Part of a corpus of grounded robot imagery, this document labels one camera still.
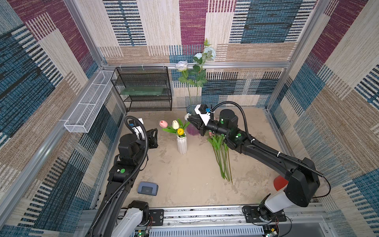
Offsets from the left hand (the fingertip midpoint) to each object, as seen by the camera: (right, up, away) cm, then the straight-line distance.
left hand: (156, 130), depth 71 cm
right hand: (+17, +5, +2) cm, 18 cm away
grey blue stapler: (-7, -32, +10) cm, 35 cm away
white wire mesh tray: (-51, +5, +21) cm, 55 cm away
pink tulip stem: (+6, 0, +5) cm, 8 cm away
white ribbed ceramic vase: (+11, -9, +16) cm, 21 cm away
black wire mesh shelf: (-15, +35, +31) cm, 49 cm away
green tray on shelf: (-14, +24, +23) cm, 36 cm away
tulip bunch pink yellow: (+10, +1, -1) cm, 10 cm away
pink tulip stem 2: (+37, -16, +24) cm, 47 cm away
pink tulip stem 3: (+39, -22, +21) cm, 49 cm away
